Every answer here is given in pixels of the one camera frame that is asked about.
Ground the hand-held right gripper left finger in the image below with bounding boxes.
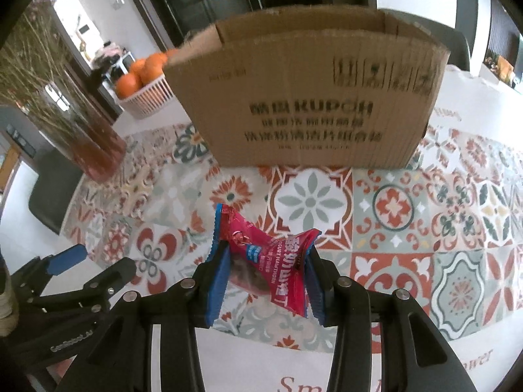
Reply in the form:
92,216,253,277
70,240,232,392

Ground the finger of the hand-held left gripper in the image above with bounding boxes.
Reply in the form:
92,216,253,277
11,244,89,291
81,257,138,308

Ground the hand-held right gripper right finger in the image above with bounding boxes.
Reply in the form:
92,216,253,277
306,247,472,392

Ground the pink snack packet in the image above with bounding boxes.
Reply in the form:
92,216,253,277
211,203,323,319

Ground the brown cardboard box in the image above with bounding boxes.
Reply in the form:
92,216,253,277
162,6,451,170

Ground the black chair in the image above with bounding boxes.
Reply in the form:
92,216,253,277
28,150,85,234

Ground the patterned tablecloth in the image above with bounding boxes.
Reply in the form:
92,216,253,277
61,64,523,392

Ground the glass vase with dried branches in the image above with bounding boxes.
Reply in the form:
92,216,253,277
0,4,128,183

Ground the white slatted basket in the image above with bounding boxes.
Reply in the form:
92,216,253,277
115,74,177,120

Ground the grey chair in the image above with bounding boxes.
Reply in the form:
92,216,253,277
382,7,471,71

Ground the dark glass cabinet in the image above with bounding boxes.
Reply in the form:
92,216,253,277
134,0,332,46

